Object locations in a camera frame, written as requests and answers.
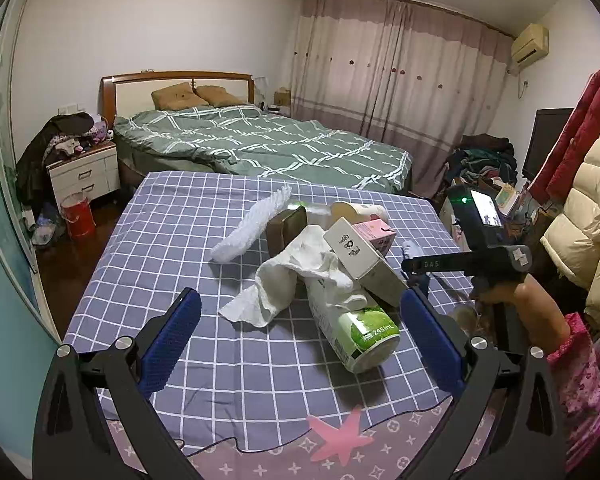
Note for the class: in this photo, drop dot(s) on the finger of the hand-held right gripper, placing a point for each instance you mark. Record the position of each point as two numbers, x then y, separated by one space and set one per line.
412 251
419 282

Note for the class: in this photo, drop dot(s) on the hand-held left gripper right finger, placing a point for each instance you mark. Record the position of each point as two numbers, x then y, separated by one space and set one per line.
430 340

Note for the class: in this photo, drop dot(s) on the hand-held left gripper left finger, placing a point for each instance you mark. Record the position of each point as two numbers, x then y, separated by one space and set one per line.
172 340

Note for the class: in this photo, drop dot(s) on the pink carton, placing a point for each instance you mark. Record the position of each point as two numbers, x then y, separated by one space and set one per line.
377 232

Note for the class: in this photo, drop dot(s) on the white carton box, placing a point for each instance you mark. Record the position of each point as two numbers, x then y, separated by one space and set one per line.
360 255

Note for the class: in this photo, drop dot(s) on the white paper cup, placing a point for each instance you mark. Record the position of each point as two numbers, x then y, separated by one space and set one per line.
367 210

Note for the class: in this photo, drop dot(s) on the green and white bottle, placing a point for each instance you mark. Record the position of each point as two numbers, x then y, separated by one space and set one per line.
360 340

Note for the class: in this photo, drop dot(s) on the white tissue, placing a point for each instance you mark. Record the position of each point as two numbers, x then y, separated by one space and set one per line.
280 275

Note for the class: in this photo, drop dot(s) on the person's right hand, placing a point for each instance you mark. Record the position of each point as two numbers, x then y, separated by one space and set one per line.
542 310

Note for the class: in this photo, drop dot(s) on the small colourful box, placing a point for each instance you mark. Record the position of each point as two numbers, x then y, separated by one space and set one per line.
506 200

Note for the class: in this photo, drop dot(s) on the blue checked tablecloth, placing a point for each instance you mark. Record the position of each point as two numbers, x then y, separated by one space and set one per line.
180 240

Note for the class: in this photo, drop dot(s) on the pile of dark clothes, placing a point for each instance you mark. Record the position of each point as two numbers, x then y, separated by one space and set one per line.
480 160

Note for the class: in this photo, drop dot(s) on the clear plastic cup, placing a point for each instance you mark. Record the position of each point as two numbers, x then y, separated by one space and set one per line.
296 205

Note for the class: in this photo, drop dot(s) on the brown box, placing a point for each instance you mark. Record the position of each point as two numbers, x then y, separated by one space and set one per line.
287 227

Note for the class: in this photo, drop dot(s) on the grey star-print mat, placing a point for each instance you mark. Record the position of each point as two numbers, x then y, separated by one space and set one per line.
340 435

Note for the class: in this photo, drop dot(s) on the black television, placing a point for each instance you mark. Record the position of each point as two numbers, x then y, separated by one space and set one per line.
547 145

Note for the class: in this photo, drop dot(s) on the white foam net sleeve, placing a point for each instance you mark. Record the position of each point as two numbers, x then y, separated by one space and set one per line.
252 225

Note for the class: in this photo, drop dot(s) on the red bucket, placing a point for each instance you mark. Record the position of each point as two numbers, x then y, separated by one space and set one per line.
77 217

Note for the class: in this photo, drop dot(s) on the red coat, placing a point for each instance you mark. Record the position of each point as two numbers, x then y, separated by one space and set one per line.
575 130

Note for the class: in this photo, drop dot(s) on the blue plastic bag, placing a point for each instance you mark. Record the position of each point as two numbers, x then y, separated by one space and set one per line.
47 230

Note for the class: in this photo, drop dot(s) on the pink beige curtain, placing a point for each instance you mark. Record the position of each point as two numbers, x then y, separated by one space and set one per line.
380 85

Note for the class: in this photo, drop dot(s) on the green checked duvet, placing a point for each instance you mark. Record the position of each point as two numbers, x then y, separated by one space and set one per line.
280 145

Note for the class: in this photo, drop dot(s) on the white nightstand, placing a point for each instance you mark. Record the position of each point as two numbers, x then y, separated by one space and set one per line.
85 175

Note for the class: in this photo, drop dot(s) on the cardboard tissue box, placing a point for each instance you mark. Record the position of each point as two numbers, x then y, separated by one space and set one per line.
282 97

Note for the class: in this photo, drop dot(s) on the sliding wardrobe door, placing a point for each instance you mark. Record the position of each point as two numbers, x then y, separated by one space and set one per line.
0 210

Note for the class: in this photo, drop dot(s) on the pile of small clothes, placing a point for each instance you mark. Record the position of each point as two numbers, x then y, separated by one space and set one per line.
75 145

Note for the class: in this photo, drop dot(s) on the beige air conditioner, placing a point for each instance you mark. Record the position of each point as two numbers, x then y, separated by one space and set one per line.
530 45

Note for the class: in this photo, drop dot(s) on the dark jacket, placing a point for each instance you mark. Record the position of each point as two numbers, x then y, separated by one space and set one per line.
30 165

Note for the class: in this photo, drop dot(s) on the wooden bed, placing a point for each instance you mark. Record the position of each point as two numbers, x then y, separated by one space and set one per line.
130 100

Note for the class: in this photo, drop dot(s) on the brown pillow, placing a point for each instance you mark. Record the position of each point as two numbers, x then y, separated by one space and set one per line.
172 95
217 95

